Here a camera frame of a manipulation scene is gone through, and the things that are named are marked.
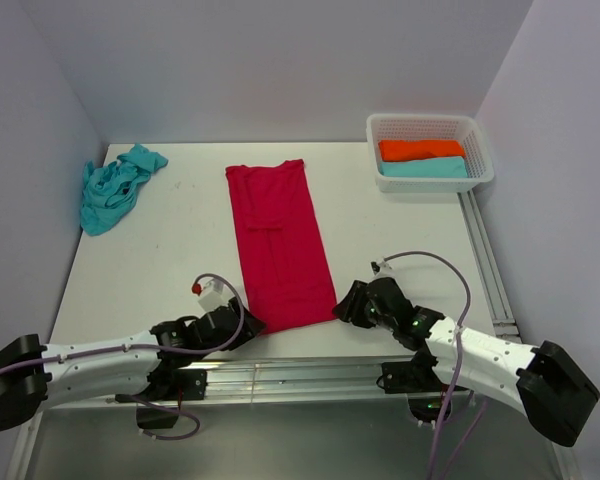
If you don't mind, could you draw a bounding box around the crimson red t shirt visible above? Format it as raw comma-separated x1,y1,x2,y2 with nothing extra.
225,159,336,334

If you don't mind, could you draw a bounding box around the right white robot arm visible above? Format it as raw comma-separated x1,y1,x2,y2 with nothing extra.
333,263,600,447

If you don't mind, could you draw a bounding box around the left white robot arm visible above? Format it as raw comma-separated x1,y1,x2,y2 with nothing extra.
0,295,266,432

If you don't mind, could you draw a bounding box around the rolled orange t shirt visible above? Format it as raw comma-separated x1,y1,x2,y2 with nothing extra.
378,139,465,162

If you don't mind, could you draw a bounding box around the white perforated plastic basket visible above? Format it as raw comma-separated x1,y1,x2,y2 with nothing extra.
366,114,494,193

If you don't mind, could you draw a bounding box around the rolled teal t shirt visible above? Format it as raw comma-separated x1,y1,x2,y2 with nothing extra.
380,156,468,179

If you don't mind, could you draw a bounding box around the crumpled teal t shirt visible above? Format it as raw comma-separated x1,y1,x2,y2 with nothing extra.
80,144,169,236

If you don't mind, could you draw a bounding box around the aluminium mounting rail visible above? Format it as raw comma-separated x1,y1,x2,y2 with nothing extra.
27,192,554,411

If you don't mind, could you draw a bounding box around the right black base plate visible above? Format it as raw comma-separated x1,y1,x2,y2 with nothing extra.
376,360,448,394

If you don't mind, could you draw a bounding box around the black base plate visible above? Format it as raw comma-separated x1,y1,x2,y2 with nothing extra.
376,360,448,394
115,369,207,403

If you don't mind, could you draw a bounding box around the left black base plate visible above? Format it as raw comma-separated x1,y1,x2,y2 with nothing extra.
115,369,207,403

